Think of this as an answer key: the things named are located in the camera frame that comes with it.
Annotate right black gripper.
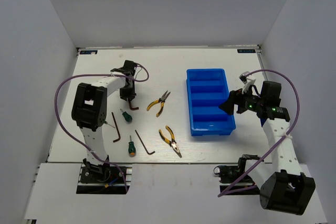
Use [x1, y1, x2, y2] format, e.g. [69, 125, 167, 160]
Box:
[218, 83, 264, 115]

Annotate dark hex key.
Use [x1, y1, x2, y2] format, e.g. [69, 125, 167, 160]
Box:
[134, 129, 156, 155]
[111, 112, 121, 143]
[128, 99, 139, 111]

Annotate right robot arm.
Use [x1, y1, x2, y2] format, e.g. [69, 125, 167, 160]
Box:
[219, 81, 316, 216]

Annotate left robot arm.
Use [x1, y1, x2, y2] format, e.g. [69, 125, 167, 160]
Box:
[71, 60, 138, 182]

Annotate stubby green screwdriver upper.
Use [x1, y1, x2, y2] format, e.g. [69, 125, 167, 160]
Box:
[120, 109, 133, 123]

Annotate blue divided plastic bin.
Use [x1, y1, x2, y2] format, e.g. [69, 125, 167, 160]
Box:
[186, 68, 236, 136]

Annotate upper yellow black pliers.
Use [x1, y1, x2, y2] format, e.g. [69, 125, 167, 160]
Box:
[146, 90, 171, 118]

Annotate yellow black pliers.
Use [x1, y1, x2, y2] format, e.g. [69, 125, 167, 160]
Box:
[146, 90, 171, 118]
[159, 125, 182, 158]

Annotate right blue table label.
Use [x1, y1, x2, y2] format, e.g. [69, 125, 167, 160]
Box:
[237, 49, 256, 54]

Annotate blue table label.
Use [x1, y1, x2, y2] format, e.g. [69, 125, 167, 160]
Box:
[79, 50, 98, 55]
[237, 49, 256, 54]

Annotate green orange stubby screwdriver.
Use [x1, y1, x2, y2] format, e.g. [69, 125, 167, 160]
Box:
[128, 135, 136, 157]

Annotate left blue table label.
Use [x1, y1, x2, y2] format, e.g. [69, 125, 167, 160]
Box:
[79, 50, 98, 55]

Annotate lower yellow black pliers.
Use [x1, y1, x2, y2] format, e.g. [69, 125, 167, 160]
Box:
[159, 125, 182, 158]

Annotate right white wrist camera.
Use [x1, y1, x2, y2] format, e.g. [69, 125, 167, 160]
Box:
[239, 72, 256, 94]

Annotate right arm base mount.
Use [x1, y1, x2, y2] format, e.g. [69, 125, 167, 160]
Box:
[214, 165, 263, 196]

